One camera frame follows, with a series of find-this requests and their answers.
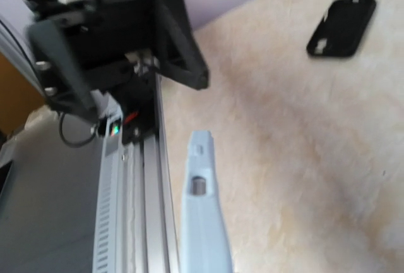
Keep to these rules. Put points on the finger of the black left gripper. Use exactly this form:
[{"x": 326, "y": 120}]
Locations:
[
  {"x": 50, "y": 40},
  {"x": 177, "y": 51}
]

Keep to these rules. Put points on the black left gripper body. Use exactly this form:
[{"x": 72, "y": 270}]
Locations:
[{"x": 100, "y": 33}]

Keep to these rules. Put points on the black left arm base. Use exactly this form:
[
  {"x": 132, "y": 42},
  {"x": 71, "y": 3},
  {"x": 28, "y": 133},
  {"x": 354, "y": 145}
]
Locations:
[{"x": 135, "y": 118}]

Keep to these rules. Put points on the left aluminium corner post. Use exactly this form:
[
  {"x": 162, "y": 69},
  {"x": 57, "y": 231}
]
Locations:
[{"x": 14, "y": 46}]

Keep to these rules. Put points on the light blue phone case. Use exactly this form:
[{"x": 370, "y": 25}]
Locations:
[{"x": 205, "y": 244}]

